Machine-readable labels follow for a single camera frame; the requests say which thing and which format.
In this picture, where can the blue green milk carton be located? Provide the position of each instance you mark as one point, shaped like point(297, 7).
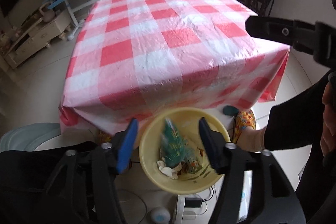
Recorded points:
point(193, 163)

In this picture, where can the yellow trash bin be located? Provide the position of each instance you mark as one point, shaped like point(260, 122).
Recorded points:
point(186, 120)

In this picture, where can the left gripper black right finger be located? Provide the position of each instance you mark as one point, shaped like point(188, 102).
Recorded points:
point(213, 143)

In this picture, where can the beige kettlebell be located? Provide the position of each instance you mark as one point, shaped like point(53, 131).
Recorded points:
point(46, 13)

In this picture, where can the green knitted toy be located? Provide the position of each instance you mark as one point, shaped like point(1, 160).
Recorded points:
point(174, 147)

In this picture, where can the orange patterned slipper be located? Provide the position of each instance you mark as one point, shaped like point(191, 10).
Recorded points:
point(242, 120)

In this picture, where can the grey green chair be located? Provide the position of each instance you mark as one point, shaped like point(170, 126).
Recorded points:
point(30, 137)

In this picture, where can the cream tv stand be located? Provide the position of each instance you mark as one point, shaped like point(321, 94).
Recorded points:
point(36, 35)

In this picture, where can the white plastic bag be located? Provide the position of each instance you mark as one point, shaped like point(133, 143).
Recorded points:
point(169, 172)

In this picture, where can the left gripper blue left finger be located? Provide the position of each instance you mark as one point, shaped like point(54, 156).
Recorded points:
point(125, 146)

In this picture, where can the person's right hand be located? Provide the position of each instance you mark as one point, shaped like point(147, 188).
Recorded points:
point(328, 134)

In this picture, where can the pink checkered tablecloth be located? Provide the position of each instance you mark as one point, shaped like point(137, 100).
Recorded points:
point(136, 58)

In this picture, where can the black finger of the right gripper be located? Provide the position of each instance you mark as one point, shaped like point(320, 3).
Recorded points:
point(289, 32)

